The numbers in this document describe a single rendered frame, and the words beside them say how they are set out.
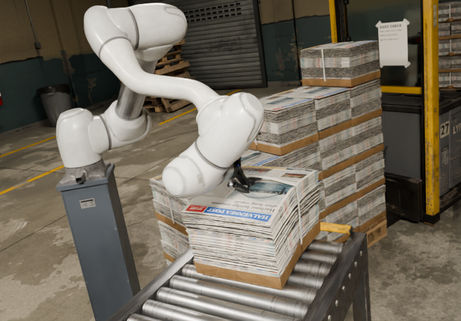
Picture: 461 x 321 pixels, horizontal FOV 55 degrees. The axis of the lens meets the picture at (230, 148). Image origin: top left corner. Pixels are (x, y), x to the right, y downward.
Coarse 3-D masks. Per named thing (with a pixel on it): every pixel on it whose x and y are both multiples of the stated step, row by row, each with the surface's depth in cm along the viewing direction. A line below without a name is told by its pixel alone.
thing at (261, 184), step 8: (224, 184) 139; (256, 184) 135; (264, 184) 134; (272, 184) 133; (280, 184) 132; (296, 184) 131; (296, 192) 130; (296, 200) 130; (296, 208) 131; (296, 216) 131; (296, 224) 132; (296, 232) 132; (296, 240) 132
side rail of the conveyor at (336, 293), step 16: (352, 240) 142; (352, 256) 133; (336, 272) 126; (352, 272) 131; (320, 288) 120; (336, 288) 119; (352, 288) 131; (320, 304) 114; (336, 304) 117; (304, 320) 109; (320, 320) 108; (336, 320) 118
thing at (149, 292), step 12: (180, 264) 143; (192, 264) 146; (156, 276) 138; (168, 276) 137; (144, 288) 132; (156, 288) 132; (132, 300) 127; (144, 300) 126; (120, 312) 123; (132, 312) 122
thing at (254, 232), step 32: (224, 192) 133; (256, 192) 129; (288, 192) 126; (192, 224) 127; (224, 224) 121; (256, 224) 116; (288, 224) 125; (224, 256) 128; (256, 256) 122; (288, 256) 126
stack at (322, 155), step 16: (320, 144) 242; (336, 144) 250; (352, 144) 259; (256, 160) 223; (272, 160) 220; (288, 160) 227; (304, 160) 235; (320, 160) 243; (336, 160) 252; (160, 176) 221; (336, 176) 253; (352, 176) 263; (160, 192) 214; (320, 192) 246; (336, 192) 255; (352, 192) 264; (160, 208) 218; (176, 208) 204; (320, 208) 248; (352, 208) 267; (160, 224) 225; (352, 224) 270; (176, 240) 214; (176, 256) 220
